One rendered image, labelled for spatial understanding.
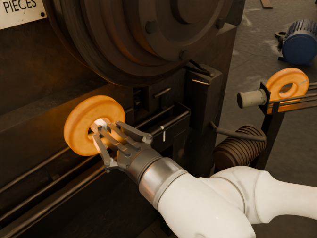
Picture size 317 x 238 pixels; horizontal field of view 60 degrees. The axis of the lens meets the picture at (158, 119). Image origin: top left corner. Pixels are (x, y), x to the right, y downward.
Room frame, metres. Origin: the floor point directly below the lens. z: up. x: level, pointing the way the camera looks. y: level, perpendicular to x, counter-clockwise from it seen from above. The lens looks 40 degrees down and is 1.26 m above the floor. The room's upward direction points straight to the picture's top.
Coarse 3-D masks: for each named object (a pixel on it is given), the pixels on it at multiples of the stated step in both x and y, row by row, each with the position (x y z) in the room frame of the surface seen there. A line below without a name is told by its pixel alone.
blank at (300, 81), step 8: (280, 72) 0.85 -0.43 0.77; (288, 72) 0.83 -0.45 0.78; (296, 72) 0.83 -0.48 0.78; (272, 80) 0.84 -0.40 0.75; (280, 80) 0.83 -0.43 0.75; (288, 80) 0.83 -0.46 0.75; (296, 80) 0.83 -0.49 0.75; (304, 80) 0.84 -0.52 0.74; (272, 88) 0.82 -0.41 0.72; (280, 88) 0.83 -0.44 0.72; (296, 88) 0.84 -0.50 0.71; (304, 88) 0.84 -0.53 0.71; (272, 96) 0.83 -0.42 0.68; (280, 96) 0.83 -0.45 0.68; (288, 96) 0.84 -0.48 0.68
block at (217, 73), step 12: (192, 72) 0.80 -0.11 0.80; (216, 72) 0.80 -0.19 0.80; (192, 84) 0.79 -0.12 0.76; (216, 84) 0.77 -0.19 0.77; (192, 96) 0.79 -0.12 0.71; (204, 96) 0.75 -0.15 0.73; (216, 96) 0.78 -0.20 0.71; (192, 108) 0.79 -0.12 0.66; (204, 108) 0.75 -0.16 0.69; (216, 108) 0.79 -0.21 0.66; (192, 120) 0.78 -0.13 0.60; (204, 120) 0.75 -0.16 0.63; (204, 132) 0.76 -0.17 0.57
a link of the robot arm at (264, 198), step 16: (224, 176) 0.35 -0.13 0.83; (240, 176) 0.34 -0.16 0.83; (256, 176) 0.34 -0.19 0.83; (256, 192) 0.31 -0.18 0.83; (272, 192) 0.31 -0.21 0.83; (288, 192) 0.30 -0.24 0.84; (304, 192) 0.29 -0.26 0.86; (256, 208) 0.29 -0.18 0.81; (272, 208) 0.29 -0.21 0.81; (288, 208) 0.28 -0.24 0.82; (304, 208) 0.27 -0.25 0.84
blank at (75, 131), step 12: (96, 96) 0.52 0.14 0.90; (108, 96) 0.54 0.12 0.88; (84, 108) 0.48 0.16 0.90; (96, 108) 0.48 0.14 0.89; (108, 108) 0.51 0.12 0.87; (120, 108) 0.53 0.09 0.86; (72, 120) 0.46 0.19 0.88; (84, 120) 0.46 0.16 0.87; (108, 120) 0.51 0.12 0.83; (120, 120) 0.53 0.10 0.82; (72, 132) 0.44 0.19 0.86; (84, 132) 0.46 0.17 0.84; (72, 144) 0.44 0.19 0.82; (84, 144) 0.46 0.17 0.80
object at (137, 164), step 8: (128, 144) 0.41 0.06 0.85; (144, 144) 0.42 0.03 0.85; (120, 152) 0.39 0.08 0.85; (136, 152) 0.39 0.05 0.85; (144, 152) 0.37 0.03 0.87; (152, 152) 0.37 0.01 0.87; (120, 160) 0.37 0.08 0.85; (128, 160) 0.37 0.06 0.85; (136, 160) 0.35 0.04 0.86; (144, 160) 0.35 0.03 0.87; (152, 160) 0.35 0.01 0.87; (128, 168) 0.35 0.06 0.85; (136, 168) 0.34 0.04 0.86; (144, 168) 0.34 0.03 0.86; (136, 176) 0.33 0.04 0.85
